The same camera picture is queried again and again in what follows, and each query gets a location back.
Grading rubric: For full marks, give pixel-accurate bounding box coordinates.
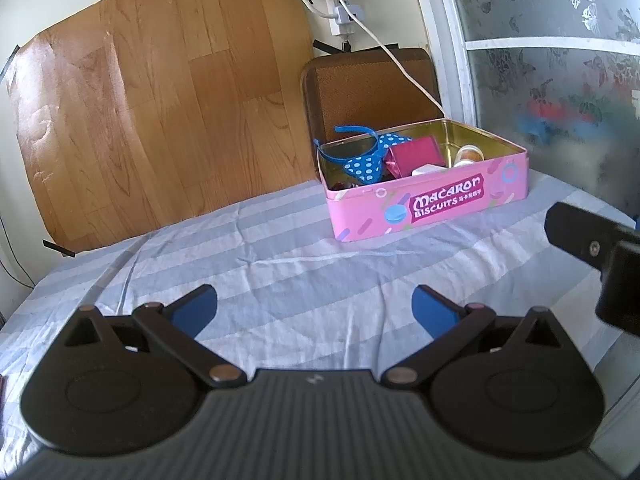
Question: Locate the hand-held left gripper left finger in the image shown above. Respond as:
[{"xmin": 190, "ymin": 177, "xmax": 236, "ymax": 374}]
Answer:
[{"xmin": 65, "ymin": 283, "xmax": 248, "ymax": 390}]

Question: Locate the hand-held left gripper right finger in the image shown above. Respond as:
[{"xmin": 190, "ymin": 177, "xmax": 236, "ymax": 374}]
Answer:
[{"xmin": 384, "ymin": 284, "xmax": 566, "ymax": 389}]

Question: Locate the pink biscuit tin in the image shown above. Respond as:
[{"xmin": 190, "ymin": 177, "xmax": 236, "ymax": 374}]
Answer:
[{"xmin": 315, "ymin": 118, "xmax": 531, "ymax": 242}]

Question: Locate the magenta gift box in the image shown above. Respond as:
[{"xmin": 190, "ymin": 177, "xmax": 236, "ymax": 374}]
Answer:
[{"xmin": 386, "ymin": 136, "xmax": 443, "ymax": 178}]

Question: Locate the orange bottle with white cap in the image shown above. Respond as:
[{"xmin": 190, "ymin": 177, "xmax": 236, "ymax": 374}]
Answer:
[{"xmin": 411, "ymin": 144, "xmax": 485, "ymax": 177}]

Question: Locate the blue polka dot bow headband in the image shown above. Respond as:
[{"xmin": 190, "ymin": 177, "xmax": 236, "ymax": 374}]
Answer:
[{"xmin": 314, "ymin": 125, "xmax": 413, "ymax": 184}]

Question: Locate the wooden floor-pattern board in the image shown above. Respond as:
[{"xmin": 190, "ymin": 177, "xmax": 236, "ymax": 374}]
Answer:
[{"xmin": 7, "ymin": 0, "xmax": 326, "ymax": 256}]

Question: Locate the frosted glass door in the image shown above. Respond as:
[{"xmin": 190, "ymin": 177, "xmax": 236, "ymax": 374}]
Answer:
[{"xmin": 405, "ymin": 0, "xmax": 640, "ymax": 231}]

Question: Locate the white charger plug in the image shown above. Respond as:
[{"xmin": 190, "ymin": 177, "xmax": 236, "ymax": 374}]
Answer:
[{"xmin": 332, "ymin": 4, "xmax": 362, "ymax": 28}]

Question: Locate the thin dark wall cable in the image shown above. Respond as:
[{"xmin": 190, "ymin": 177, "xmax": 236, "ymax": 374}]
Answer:
[{"xmin": 0, "ymin": 217, "xmax": 36, "ymax": 291}]

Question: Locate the white charger cable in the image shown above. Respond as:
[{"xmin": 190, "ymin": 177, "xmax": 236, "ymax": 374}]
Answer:
[{"xmin": 335, "ymin": 0, "xmax": 446, "ymax": 116}]

